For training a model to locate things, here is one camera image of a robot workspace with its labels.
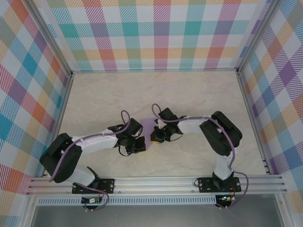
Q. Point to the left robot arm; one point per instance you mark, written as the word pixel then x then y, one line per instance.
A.
pixel 61 160

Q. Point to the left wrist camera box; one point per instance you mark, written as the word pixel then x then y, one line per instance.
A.
pixel 135 126

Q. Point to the purple square paper sheet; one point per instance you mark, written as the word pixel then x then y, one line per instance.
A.
pixel 148 125

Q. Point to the aluminium frame leg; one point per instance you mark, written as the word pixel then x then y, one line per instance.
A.
pixel 28 212
pixel 284 210

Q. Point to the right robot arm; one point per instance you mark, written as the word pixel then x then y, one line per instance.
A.
pixel 220 134

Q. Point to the long aluminium mounting rail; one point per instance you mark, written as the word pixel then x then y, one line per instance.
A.
pixel 154 185

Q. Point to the grey metal panel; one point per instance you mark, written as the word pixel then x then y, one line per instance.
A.
pixel 154 217

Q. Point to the aluminium frame post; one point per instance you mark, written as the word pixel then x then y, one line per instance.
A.
pixel 49 35
pixel 258 35

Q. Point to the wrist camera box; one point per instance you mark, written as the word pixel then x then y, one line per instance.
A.
pixel 135 126
pixel 168 114

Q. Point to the aluminium table edge rail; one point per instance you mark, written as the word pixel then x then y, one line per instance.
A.
pixel 62 111
pixel 251 118

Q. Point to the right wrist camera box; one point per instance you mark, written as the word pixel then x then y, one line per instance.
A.
pixel 168 114

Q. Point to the small circuit board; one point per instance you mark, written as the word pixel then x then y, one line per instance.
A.
pixel 226 198
pixel 91 200

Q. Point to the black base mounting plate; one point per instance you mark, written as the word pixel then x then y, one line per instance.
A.
pixel 107 185
pixel 206 185

